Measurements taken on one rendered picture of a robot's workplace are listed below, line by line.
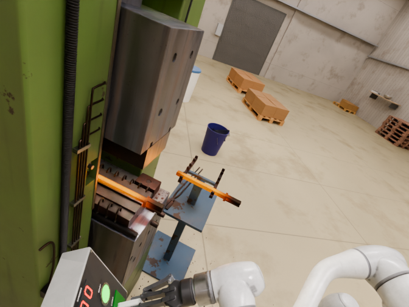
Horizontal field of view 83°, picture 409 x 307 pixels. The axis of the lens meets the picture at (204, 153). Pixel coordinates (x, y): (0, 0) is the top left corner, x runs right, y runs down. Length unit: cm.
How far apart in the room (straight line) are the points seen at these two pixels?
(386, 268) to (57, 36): 112
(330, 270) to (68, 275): 78
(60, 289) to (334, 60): 1416
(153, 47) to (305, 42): 1268
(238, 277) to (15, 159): 65
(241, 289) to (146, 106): 59
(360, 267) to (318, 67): 1322
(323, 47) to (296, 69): 152
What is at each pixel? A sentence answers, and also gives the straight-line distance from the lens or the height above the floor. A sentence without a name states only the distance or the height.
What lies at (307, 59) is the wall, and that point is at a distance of 1355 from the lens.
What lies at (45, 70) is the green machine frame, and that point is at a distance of 58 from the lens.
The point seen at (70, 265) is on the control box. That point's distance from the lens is 75.
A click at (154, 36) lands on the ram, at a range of 68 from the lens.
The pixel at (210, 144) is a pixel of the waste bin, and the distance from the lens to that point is 353.
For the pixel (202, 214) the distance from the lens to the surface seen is 163.
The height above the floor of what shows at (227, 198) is 98.
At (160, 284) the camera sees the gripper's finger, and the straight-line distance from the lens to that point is 86.
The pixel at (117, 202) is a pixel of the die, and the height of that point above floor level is 99.
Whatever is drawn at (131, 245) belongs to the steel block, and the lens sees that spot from 115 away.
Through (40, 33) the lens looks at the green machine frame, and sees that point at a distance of 56.
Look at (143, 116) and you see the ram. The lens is 74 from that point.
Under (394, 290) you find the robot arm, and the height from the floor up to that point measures 132.
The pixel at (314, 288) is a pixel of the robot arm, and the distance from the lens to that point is 89.
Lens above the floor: 183
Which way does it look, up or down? 30 degrees down
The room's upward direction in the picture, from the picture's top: 22 degrees clockwise
